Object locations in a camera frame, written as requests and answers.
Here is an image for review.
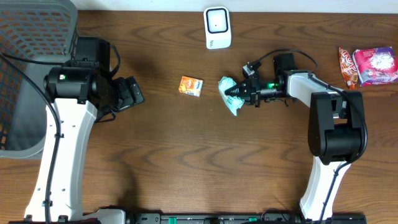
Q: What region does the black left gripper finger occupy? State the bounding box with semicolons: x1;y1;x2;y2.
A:
126;77;144;105
113;78;134;111

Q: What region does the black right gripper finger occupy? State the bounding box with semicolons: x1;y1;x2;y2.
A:
224;89;249;96
228;80;249;91

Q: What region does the teal snack packet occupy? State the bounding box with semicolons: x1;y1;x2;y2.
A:
217;76;246;117

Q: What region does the orange chocolate bar wrapper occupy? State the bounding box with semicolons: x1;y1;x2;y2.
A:
338;47;359;90

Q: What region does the purple pad package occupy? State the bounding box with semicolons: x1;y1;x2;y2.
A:
353;47;397;86

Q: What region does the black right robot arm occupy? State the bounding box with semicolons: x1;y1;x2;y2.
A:
219;70;368;223

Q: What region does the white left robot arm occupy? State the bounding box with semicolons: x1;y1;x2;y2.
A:
24;66;144;223

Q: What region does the dark grey plastic basket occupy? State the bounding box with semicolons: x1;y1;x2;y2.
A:
1;0;78;159

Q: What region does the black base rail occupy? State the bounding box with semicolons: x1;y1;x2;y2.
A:
9;212;368;224

